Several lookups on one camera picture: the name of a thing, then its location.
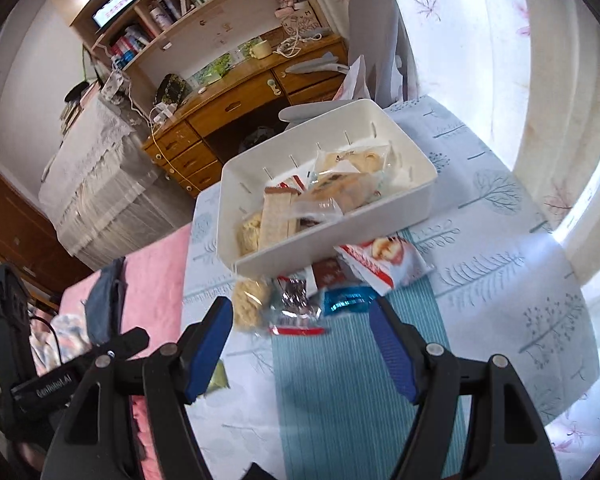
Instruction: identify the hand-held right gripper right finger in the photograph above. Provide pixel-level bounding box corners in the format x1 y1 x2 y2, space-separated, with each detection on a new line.
369 299 551 480

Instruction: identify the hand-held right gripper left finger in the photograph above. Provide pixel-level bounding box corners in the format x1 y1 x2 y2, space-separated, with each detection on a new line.
42 297 234 480

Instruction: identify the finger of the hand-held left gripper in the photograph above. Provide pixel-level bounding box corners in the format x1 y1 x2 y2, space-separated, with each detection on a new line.
91 327 149 362

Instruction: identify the green snack packet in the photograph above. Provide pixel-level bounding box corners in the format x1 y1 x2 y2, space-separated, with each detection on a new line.
202 357 231 398

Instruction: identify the yellow puffed snack packet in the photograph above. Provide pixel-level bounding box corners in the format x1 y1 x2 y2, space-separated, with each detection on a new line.
231 277 276 332

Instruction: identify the blue snack packet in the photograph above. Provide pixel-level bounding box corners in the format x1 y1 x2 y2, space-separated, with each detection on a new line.
320 285 381 317

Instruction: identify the red and white snack bag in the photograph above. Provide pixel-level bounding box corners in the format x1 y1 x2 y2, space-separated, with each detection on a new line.
334 234 428 297

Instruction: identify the clear red-edged candy packet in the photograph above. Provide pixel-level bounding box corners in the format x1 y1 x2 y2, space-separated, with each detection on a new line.
267 275 328 337

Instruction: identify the white plastic storage box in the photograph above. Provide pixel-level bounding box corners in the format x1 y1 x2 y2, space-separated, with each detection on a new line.
215 98 439 279

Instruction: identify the large yellow cracker bag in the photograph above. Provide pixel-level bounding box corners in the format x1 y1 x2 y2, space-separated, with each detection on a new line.
237 187 303 257

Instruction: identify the small dark candy packet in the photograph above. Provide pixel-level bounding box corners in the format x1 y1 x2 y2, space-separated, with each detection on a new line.
292 197 343 233

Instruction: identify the orange fried snack bag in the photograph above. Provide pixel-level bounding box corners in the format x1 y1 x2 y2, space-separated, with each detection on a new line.
300 170 386 211

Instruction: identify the small red and white sachet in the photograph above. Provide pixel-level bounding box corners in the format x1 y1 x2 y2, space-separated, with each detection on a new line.
275 174 311 196

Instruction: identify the pale yellow pastry packet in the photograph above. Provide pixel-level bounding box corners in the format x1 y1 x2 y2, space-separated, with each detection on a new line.
315 142 393 181

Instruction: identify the blue denim pouch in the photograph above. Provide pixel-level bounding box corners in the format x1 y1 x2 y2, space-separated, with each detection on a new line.
82 257 128 346

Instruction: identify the floral fleece blanket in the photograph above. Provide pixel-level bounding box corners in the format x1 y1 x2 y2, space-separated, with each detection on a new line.
27 312 93 376

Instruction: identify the pink blanket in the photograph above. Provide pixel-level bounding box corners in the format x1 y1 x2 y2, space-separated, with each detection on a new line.
60 225 196 480

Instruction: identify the tree-printed tablecloth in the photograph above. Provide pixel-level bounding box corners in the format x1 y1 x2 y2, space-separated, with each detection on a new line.
180 95 600 480

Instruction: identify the brown wooden door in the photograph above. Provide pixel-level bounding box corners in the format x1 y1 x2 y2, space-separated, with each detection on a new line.
0 172 93 296

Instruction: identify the lace covered piano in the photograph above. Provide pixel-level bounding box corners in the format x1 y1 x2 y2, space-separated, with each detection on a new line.
37 82 196 271

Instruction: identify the trash bin with white liner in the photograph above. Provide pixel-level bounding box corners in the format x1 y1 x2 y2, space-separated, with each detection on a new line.
237 127 281 153

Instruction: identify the white power strip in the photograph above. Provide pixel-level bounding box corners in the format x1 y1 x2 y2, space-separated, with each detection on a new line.
150 102 181 123

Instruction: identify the black round object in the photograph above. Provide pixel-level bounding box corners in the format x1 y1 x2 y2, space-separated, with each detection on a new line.
64 82 93 103

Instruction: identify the dark floral pouch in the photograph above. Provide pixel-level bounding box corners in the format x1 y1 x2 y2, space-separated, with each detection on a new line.
155 74 193 108

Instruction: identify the floral cloth pouch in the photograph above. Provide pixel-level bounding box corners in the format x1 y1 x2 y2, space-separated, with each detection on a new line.
100 70 131 103

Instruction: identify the wooden desk with drawers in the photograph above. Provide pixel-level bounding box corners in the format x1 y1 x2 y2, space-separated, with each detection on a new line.
141 35 351 198

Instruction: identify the red and white plastic bag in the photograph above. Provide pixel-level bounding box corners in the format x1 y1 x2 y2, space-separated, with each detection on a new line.
332 55 373 103

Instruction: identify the row of books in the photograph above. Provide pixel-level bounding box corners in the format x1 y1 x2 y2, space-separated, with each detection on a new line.
107 0 301 71

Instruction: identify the wooden desk hutch shelf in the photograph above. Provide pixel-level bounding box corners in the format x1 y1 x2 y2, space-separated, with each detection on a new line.
42 0 346 91

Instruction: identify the grey office chair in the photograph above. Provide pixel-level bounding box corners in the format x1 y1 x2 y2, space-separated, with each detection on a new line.
279 0 421 123

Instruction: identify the leaf-printed curtain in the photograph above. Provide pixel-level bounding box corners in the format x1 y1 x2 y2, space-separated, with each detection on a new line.
380 0 600 411

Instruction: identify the small lit screen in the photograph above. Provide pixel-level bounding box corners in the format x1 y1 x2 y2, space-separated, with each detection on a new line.
91 0 142 31

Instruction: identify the black cable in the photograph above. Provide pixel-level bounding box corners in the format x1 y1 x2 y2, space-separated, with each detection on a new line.
27 305 63 376

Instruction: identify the white cable bundle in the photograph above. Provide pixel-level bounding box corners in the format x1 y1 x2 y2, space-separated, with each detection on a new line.
275 30 331 58

